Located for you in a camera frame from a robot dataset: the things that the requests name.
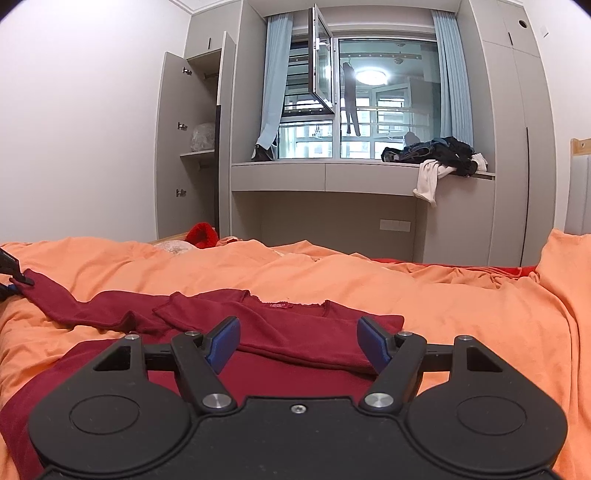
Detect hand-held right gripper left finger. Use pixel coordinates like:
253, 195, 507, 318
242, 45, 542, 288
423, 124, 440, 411
92, 316, 242, 414

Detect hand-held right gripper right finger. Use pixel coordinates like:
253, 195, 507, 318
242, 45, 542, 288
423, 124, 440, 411
358, 316, 505, 414

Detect dark red long-sleeved shirt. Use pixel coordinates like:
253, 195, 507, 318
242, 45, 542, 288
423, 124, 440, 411
0, 269, 406, 418

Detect pile of dark clothes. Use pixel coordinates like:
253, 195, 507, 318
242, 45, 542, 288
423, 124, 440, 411
381, 136, 489, 177

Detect orange blanket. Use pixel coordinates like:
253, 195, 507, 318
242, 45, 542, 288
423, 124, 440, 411
0, 228, 591, 480

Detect pale patterned pillow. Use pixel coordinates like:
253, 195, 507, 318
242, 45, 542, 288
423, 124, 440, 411
152, 241, 197, 256

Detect red plush cloth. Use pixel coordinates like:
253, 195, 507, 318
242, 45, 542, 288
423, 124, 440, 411
185, 222, 221, 249

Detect white garment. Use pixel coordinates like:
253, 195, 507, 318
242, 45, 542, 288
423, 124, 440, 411
413, 159, 459, 208

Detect grey open wardrobe door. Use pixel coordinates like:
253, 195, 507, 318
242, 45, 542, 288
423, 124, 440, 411
154, 51, 191, 241

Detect clear plastic bag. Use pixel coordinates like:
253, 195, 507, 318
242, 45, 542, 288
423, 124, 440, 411
188, 121, 217, 152

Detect large glass window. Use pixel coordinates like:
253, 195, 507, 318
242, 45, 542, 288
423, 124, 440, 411
265, 9, 462, 160

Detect hanging dark pants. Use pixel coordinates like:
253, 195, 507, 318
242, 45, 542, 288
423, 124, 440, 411
341, 62, 362, 137

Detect grey padded headboard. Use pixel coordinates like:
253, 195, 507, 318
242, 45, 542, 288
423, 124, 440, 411
564, 154, 591, 236

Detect light blue curtain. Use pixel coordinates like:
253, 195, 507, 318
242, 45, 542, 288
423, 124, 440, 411
431, 10, 476, 151
256, 13, 294, 149

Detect open window sash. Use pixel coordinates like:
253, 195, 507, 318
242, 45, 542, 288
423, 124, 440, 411
307, 4, 341, 114

